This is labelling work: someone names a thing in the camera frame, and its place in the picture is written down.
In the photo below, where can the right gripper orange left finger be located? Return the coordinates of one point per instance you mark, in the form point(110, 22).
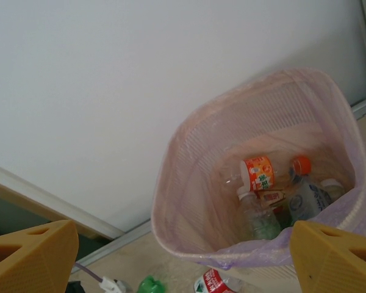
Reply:
point(33, 268)

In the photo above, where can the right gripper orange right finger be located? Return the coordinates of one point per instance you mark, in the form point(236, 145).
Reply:
point(338, 268)

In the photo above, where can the green plastic soda bottle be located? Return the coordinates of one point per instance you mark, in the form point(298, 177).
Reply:
point(151, 285)
point(285, 221)

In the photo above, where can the water bottle grey blue label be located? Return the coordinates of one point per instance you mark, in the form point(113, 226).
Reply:
point(305, 204)

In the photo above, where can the amber tea bottle white cap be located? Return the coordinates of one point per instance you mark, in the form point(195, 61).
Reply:
point(270, 198)

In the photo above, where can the clear bottle white cap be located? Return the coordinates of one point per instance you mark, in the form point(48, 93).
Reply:
point(253, 210)

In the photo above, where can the clear bottle orange label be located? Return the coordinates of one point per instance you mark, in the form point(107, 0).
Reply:
point(259, 172)

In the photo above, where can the clear bottle red label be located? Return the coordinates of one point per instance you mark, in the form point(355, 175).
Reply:
point(210, 280)

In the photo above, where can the beige plastic waste bin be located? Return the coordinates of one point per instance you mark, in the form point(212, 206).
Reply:
point(360, 213)

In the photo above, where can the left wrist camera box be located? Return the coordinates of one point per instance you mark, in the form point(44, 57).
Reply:
point(113, 284)

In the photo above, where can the white beige door frame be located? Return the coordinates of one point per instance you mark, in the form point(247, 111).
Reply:
point(48, 198)

